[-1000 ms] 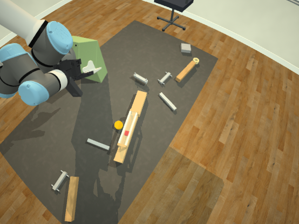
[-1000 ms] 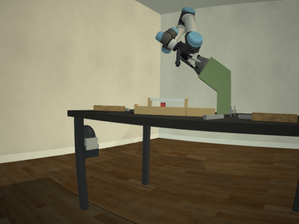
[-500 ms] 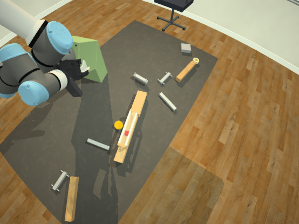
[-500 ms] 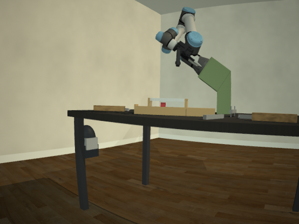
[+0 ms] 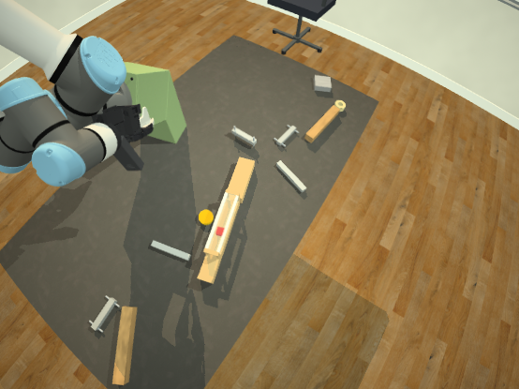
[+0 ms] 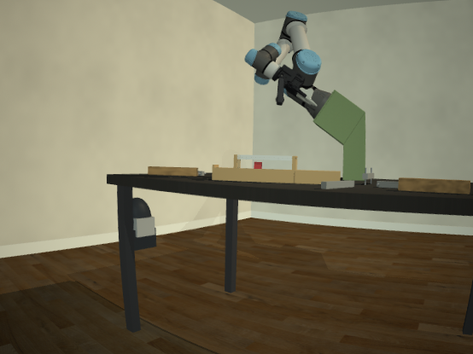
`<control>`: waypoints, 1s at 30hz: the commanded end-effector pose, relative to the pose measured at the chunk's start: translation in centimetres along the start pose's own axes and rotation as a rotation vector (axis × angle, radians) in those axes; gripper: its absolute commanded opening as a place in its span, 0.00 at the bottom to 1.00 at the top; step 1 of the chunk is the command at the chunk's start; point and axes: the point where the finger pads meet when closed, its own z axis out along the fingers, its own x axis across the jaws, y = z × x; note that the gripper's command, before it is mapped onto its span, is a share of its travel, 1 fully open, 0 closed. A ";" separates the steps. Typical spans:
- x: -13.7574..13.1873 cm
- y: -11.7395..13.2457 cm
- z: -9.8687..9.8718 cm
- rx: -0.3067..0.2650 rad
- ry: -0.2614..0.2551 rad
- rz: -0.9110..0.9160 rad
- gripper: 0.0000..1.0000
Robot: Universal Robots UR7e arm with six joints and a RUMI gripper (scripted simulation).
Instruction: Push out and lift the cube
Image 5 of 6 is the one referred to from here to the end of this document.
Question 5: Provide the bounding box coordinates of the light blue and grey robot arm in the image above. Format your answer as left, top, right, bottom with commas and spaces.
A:
0, 0, 144, 187

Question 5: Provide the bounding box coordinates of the white square stick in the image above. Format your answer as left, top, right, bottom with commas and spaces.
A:
276, 160, 306, 192
151, 240, 191, 261

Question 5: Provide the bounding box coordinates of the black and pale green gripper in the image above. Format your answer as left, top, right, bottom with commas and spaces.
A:
92, 104, 154, 152

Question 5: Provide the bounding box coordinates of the yellow disc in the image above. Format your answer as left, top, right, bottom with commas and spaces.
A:
199, 210, 214, 225

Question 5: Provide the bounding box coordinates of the grey bar with cross pins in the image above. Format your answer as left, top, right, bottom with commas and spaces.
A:
89, 295, 120, 333
232, 126, 257, 146
274, 125, 299, 147

